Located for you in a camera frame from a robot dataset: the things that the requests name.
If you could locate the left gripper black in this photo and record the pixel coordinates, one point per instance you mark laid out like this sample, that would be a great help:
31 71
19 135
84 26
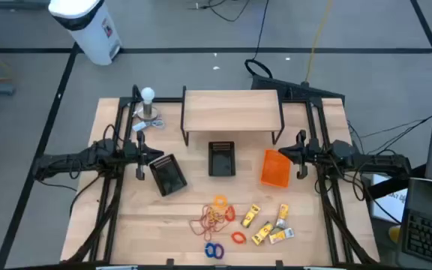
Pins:
131 153

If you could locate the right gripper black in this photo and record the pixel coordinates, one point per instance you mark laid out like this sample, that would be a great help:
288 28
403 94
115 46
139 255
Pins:
313 152

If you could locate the yellow coil wristband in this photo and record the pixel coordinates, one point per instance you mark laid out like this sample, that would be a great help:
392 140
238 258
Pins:
220 196

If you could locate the yellow rubber band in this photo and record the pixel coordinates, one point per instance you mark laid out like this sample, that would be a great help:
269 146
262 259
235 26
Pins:
216 219
213 214

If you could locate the blue coil wristband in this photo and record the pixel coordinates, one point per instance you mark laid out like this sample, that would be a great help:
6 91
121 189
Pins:
206 250

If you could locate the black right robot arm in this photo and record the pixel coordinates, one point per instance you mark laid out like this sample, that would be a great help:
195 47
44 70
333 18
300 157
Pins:
381 163

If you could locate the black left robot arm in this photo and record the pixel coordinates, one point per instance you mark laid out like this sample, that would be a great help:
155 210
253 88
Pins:
62 163

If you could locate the white bulb desk lamp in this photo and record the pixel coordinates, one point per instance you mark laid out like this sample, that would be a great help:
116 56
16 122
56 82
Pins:
147 95

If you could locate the dark gray side desk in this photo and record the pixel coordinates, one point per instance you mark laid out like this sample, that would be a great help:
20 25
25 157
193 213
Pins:
426 195

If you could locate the orange slotted plastic basket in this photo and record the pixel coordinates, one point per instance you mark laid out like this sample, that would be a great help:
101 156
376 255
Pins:
275 168

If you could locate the black slotted plastic basket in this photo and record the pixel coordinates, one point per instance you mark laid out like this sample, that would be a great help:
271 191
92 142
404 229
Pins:
221 161
167 176

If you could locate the wooden shelf riser black legs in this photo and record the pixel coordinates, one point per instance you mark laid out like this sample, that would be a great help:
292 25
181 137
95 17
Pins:
231 110

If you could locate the rubber band pile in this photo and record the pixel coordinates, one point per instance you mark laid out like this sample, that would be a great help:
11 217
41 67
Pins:
202 225

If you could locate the black diagonal stand bar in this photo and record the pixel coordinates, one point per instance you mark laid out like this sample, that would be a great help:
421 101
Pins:
392 184

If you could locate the white paper sheet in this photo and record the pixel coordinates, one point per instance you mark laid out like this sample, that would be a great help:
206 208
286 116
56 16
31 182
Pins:
390 204

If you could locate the black table edge clamp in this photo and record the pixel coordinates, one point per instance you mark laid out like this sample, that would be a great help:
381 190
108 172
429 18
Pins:
170 262
279 263

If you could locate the small yellow floor object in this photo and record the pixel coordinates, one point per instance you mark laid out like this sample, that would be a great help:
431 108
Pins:
395 234

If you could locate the white trash can black liner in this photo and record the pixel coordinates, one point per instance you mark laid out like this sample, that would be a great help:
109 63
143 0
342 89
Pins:
92 33

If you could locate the black computer keyboard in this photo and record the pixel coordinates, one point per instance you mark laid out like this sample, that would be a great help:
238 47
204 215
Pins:
429 236

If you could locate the black metal rig frame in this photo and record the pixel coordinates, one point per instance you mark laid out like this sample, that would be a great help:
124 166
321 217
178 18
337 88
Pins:
167 99

